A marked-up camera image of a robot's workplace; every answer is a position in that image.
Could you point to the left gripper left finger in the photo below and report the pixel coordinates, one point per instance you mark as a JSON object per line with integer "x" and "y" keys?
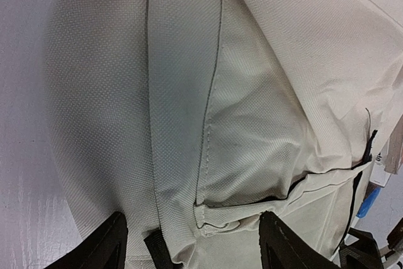
{"x": 105, "y": 247}

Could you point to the white Decorate book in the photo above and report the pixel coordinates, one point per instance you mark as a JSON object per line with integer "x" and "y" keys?
{"x": 379, "y": 176}

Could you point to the blue pencil case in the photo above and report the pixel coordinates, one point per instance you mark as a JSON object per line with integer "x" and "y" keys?
{"x": 368, "y": 202}

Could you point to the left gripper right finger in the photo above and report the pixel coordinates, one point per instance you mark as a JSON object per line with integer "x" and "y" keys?
{"x": 280, "y": 247}

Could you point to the cream canvas backpack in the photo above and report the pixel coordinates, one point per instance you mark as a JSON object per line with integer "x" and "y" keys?
{"x": 193, "y": 117}

